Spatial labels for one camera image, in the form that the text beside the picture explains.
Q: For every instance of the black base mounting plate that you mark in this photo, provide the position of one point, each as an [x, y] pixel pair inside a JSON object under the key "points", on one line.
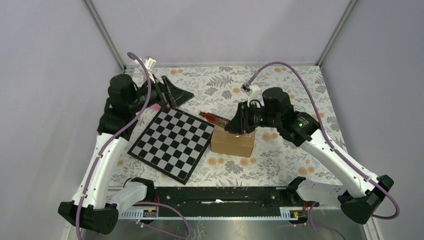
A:
{"points": [[225, 202]]}

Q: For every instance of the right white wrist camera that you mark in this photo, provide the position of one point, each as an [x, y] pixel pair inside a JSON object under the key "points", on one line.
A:
{"points": [[253, 92]]}

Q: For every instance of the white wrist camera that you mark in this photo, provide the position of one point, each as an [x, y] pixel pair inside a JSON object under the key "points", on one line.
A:
{"points": [[149, 64], [253, 92]]}

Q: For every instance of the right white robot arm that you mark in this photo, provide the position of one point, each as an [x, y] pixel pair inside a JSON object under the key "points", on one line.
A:
{"points": [[361, 191]]}

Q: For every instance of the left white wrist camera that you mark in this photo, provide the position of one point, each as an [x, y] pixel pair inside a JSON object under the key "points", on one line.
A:
{"points": [[149, 64]]}

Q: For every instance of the right aluminium corner post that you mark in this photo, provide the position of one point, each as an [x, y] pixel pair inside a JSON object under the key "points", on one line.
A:
{"points": [[337, 30]]}

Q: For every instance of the red black utility knife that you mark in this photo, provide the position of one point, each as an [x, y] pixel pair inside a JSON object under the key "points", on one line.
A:
{"points": [[214, 119]]}

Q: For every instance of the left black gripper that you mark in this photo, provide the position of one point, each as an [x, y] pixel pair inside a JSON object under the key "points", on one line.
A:
{"points": [[176, 96]]}

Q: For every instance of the left aluminium corner post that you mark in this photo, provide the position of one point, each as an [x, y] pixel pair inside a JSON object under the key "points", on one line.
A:
{"points": [[104, 33]]}

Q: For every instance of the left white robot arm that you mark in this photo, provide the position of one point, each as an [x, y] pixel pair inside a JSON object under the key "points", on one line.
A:
{"points": [[90, 208]]}

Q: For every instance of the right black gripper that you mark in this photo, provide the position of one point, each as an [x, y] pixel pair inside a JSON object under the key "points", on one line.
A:
{"points": [[240, 123]]}

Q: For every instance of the black white checkerboard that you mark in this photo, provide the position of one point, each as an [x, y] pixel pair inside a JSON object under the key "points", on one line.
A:
{"points": [[173, 143]]}

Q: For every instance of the pink triangular block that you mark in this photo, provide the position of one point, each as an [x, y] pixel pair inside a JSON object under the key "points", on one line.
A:
{"points": [[155, 107]]}

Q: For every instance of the brown cardboard express box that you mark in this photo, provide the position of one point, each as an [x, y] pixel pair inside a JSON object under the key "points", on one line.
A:
{"points": [[224, 142]]}

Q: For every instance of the aluminium corner post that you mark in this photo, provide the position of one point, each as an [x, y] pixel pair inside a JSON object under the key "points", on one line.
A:
{"points": [[337, 30], [104, 33]]}

